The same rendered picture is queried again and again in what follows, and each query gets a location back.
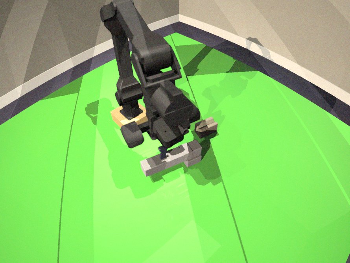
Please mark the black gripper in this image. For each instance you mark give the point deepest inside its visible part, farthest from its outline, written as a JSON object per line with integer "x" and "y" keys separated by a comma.
{"x": 133, "y": 133}

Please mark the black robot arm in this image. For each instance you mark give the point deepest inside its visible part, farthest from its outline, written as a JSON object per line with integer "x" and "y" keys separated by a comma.
{"x": 150, "y": 54}

